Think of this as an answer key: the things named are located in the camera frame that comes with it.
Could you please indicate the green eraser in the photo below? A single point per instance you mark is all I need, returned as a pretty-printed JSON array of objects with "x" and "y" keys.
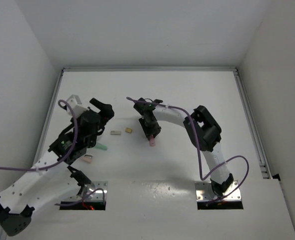
[{"x": 101, "y": 146}]

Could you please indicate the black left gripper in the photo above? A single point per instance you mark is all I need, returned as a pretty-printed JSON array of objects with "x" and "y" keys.
[{"x": 106, "y": 112}]

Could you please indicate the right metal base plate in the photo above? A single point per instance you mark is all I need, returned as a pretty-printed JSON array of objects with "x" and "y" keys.
[{"x": 204, "y": 192}]

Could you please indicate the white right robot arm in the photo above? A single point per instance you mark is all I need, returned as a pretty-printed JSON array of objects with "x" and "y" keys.
[{"x": 203, "y": 131}]

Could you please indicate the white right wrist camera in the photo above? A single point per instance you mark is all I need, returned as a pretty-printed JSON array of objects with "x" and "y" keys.
[{"x": 157, "y": 101}]

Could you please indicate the small yellow eraser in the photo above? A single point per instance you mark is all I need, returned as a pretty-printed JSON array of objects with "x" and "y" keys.
[{"x": 128, "y": 130}]

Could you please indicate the grey eraser block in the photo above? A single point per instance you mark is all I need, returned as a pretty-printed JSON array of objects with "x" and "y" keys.
[{"x": 115, "y": 132}]

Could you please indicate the aluminium frame rail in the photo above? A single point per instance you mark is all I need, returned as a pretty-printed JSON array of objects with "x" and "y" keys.
[{"x": 151, "y": 191}]

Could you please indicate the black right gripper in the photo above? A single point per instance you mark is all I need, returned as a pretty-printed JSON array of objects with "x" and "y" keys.
[{"x": 150, "y": 132}]

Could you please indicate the pink silver usb stick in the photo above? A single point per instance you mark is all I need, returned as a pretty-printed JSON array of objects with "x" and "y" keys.
[{"x": 87, "y": 158}]

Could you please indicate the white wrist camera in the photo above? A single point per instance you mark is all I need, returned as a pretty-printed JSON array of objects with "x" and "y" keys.
[
  {"x": 76, "y": 104},
  {"x": 157, "y": 101}
]

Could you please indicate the metal base plate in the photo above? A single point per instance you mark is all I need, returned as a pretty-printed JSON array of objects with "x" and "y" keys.
[
  {"x": 95, "y": 190},
  {"x": 204, "y": 192}
]

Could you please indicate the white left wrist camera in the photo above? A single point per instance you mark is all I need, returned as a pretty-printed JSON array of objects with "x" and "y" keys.
[{"x": 76, "y": 104}]

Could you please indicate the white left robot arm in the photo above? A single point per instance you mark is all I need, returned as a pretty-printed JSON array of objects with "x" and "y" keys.
[{"x": 53, "y": 178}]

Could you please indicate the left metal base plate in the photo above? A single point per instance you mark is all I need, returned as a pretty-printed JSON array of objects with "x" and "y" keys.
[{"x": 95, "y": 190}]

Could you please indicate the pink highlighter pen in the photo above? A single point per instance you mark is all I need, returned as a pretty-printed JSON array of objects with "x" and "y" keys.
[{"x": 152, "y": 141}]

